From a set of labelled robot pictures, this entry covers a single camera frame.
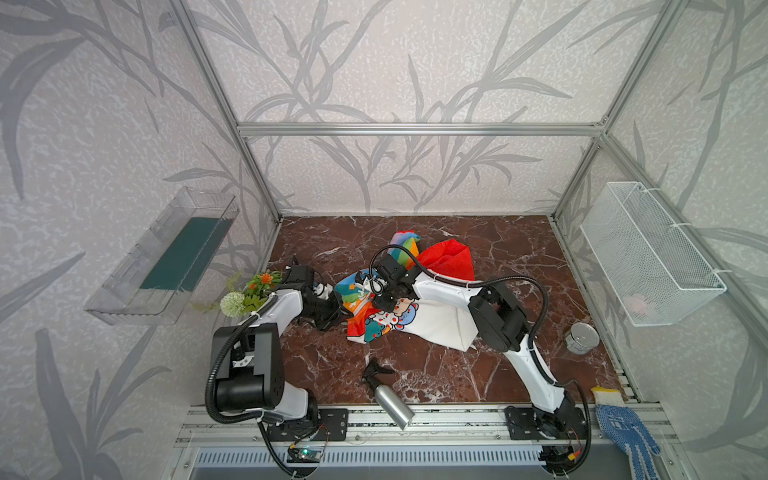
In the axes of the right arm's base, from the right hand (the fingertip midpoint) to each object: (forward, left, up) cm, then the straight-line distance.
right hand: (377, 290), depth 98 cm
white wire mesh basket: (-15, -62, +34) cm, 72 cm away
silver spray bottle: (-34, -6, +3) cm, 35 cm away
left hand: (-8, +6, +7) cm, 12 cm away
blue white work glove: (-39, -63, 0) cm, 74 cm away
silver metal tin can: (-18, -59, +4) cm, 62 cm away
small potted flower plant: (-14, +34, +17) cm, 40 cm away
